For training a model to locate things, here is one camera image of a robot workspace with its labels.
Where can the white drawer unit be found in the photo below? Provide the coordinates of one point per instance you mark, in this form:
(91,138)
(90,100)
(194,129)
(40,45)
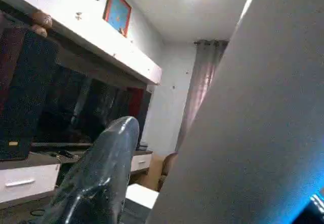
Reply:
(25,181)

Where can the white plastic table leg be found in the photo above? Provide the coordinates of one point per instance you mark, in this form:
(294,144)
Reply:
(253,122)

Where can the dark glass wall unit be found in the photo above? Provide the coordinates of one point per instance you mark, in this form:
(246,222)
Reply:
(50,107)

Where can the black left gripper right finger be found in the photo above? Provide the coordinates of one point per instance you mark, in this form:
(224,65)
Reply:
(316,215)

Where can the grey curtain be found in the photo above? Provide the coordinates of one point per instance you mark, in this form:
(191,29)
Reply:
(200,92)

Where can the framed wall picture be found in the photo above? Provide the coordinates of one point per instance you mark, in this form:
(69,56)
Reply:
(118,13)

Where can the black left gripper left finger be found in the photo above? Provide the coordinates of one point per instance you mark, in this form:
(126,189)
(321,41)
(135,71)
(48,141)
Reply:
(101,173)

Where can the beige plush toy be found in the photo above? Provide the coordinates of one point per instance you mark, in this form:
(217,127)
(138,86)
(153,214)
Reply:
(41,21)

